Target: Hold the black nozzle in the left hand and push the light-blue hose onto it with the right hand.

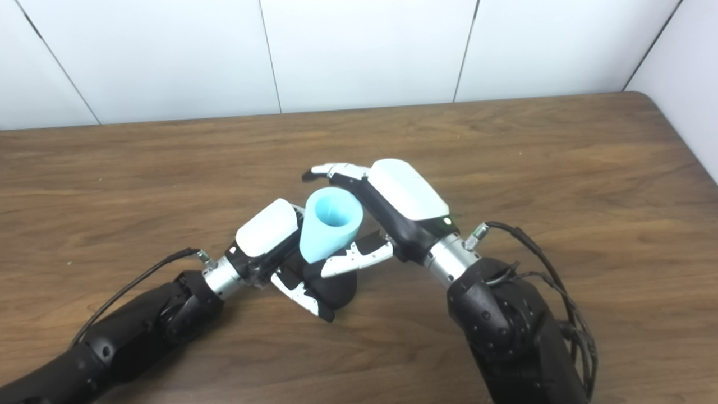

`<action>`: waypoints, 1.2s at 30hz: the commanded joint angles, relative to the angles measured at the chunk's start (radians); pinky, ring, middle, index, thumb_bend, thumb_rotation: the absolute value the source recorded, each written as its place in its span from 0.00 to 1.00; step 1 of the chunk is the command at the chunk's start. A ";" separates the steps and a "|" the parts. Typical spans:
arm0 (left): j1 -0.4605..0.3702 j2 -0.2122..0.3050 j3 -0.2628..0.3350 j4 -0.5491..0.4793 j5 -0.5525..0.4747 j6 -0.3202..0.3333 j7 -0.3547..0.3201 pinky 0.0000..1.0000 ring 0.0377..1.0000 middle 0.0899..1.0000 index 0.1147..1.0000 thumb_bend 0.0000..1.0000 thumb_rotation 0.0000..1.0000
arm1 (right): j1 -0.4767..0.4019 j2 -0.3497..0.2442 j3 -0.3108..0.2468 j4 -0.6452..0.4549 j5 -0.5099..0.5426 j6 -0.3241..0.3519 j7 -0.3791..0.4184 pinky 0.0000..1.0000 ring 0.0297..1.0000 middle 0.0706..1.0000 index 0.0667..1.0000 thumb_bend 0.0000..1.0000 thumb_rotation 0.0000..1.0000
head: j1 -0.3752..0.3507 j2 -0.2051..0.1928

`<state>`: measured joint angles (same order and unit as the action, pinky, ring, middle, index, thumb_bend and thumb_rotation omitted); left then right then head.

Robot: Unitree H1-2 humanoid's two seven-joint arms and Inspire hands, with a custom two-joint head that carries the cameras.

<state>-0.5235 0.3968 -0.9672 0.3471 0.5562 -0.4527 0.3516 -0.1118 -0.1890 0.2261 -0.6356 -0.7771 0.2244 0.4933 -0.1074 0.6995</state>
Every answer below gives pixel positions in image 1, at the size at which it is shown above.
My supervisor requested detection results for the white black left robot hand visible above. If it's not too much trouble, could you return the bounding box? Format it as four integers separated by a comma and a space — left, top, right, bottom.
224, 199, 337, 323

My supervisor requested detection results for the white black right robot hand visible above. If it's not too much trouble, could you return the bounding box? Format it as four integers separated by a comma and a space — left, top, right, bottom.
302, 159, 459, 278

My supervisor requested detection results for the light-blue hose piece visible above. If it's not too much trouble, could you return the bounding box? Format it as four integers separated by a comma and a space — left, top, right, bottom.
299, 187, 364, 264

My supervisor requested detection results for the black flared nozzle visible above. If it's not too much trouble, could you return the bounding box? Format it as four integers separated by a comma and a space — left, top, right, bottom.
280, 252, 358, 310

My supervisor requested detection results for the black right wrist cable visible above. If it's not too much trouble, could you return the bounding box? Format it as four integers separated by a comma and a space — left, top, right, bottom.
464, 221, 598, 400

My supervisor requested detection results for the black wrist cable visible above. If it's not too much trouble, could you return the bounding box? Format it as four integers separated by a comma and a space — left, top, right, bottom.
70, 247, 217, 348
464, 221, 598, 400

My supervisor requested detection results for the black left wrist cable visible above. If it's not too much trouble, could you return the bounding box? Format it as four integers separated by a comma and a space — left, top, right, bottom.
70, 247, 217, 348

